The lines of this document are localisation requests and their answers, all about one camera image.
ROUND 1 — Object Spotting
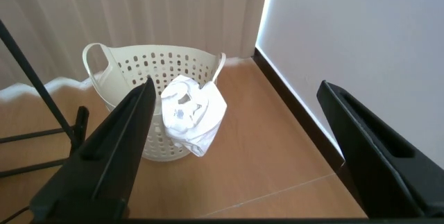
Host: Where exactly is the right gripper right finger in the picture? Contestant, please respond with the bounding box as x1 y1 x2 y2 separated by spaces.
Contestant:
316 80 444 218

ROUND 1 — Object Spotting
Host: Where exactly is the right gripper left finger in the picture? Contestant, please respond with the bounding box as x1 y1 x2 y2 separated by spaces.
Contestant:
29 76 157 220

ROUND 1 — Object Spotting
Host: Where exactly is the black clothes rack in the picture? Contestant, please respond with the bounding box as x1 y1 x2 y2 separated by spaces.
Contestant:
0 19 90 178

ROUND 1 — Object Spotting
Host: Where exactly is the white laundry basket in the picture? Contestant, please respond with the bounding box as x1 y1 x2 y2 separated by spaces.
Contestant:
82 42 227 162

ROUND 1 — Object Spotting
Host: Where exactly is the white garment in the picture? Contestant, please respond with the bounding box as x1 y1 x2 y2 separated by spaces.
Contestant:
160 74 228 158

